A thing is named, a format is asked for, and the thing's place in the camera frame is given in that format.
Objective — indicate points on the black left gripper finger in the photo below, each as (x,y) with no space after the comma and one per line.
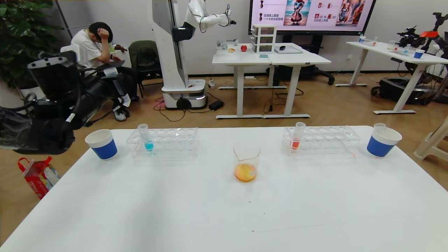
(124,110)
(117,104)

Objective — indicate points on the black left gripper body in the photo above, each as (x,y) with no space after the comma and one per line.
(120,89)

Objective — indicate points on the yellow pigment test tube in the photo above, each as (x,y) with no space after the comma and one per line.
(379,125)

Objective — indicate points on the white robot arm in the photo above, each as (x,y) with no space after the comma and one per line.
(206,21)

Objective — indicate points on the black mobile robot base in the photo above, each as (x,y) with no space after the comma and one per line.
(395,90)

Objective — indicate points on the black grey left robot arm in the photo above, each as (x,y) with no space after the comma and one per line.
(52,91)

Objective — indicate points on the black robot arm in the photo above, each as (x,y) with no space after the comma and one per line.
(411,37)

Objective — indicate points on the blue liquid test tube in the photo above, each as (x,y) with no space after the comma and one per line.
(148,145)

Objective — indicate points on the clear test tube rack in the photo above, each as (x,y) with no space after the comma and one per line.
(167,139)
(322,140)

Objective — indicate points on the small glass beaker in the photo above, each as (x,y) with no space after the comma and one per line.
(392,46)

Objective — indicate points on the dark laptop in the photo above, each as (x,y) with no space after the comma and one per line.
(113,64)

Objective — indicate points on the brown toy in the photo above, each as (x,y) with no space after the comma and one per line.
(120,48)

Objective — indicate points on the dark green jacket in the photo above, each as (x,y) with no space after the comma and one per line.
(142,54)

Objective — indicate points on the green bottle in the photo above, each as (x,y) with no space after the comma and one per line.
(111,47)

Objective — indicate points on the blue white paper cup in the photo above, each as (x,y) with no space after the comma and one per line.
(379,147)
(104,148)

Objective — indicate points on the seated person white shirt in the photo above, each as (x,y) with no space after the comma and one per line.
(89,49)

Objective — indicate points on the black armrest chair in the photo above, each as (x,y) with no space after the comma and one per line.
(78,52)

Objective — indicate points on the white robot tower base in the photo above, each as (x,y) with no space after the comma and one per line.
(168,52)

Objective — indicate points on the white plant pot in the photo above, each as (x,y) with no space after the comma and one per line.
(35,91)

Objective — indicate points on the white power strip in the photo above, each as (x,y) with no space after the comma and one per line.
(211,84)

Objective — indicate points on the black power brick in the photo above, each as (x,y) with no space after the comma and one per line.
(216,105)

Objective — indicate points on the red gift bag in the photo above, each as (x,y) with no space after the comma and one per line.
(37,179)

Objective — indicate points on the large green plant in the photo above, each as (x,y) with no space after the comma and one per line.
(24,35)

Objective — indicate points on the grey plastic box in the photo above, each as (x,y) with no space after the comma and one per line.
(227,42)

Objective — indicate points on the white standing desk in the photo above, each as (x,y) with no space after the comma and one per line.
(297,59)
(238,58)

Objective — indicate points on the white drawer unit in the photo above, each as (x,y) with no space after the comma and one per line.
(263,39)

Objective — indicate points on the grey flat pad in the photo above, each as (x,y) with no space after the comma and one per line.
(293,51)

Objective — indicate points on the black display stand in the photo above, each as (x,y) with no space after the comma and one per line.
(313,73)

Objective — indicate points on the small rack with tubes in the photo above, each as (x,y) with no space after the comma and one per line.
(367,41)
(402,51)

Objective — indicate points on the long white table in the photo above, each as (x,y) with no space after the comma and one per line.
(381,48)

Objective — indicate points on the small blue paper cup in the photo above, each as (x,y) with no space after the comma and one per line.
(419,54)

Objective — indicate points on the orange black device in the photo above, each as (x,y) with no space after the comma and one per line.
(428,34)

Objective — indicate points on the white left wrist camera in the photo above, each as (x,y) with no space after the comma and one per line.
(110,71)

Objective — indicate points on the large wall display screen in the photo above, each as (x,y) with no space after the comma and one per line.
(311,15)

